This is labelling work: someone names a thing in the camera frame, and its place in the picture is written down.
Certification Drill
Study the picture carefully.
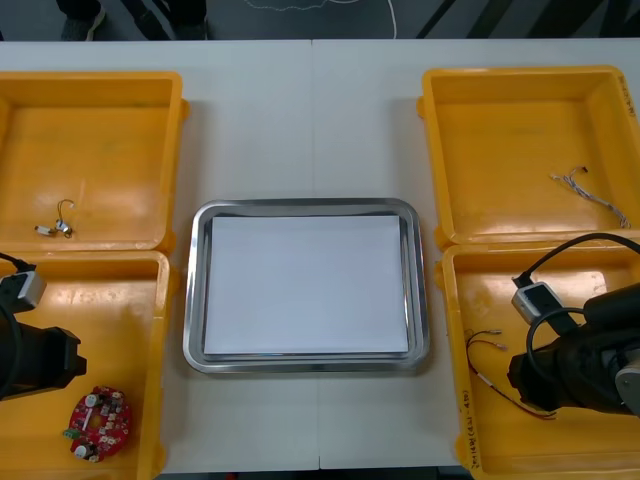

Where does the white paper sheet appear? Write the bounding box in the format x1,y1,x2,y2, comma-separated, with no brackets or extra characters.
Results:
202,214,410,357

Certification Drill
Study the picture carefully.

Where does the red-black wire harness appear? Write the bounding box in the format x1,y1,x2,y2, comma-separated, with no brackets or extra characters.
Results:
464,327,559,421

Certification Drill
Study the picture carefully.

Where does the round red circuit board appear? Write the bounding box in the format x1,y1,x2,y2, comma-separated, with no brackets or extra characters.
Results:
61,384,134,462

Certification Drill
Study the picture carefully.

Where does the person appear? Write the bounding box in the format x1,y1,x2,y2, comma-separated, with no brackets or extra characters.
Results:
54,0,209,42

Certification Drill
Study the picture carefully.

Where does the steel tray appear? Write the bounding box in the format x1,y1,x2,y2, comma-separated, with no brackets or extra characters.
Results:
182,198,431,375

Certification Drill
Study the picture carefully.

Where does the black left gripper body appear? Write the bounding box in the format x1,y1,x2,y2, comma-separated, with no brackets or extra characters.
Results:
0,324,89,402

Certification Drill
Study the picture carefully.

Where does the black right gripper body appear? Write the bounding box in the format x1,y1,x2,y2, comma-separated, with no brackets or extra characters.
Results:
507,327,604,414

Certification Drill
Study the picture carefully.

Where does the white floor cable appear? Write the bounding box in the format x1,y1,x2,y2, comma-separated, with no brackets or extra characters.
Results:
244,0,399,39

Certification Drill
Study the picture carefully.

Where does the yellow-orange plastic bin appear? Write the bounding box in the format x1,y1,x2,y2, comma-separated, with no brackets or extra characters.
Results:
0,249,174,480
0,70,191,253
416,64,640,247
434,242,640,480

